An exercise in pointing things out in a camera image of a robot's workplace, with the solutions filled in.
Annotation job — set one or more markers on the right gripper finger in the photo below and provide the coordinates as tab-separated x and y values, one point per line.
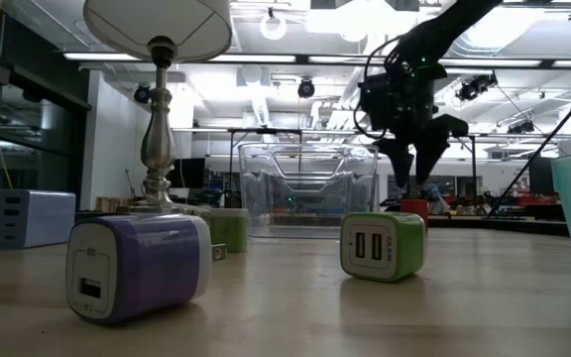
399	158
436	144

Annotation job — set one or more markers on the red wall charger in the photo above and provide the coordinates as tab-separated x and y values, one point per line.
414	205

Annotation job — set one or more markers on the green white USB wall charger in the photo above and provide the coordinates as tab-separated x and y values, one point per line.
407	243
231	233

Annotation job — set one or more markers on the purple white USB wall charger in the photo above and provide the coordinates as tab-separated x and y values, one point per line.
151	268

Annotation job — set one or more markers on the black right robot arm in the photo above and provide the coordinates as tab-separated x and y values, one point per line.
444	25

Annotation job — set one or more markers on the black computer monitor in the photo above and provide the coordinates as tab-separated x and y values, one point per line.
186	173
540	176

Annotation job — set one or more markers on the clear plastic bin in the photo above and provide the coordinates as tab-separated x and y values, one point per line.
256	188

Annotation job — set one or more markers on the overhead light bar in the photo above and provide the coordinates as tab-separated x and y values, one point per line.
256	58

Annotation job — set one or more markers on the white shade silver table lamp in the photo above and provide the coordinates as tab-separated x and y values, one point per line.
159	144

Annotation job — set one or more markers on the tan wooden blocks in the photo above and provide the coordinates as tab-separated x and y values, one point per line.
107	204

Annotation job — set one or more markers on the pale multi-port USB charger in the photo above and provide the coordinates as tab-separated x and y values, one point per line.
42	218

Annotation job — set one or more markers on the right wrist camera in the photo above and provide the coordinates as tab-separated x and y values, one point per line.
375	104

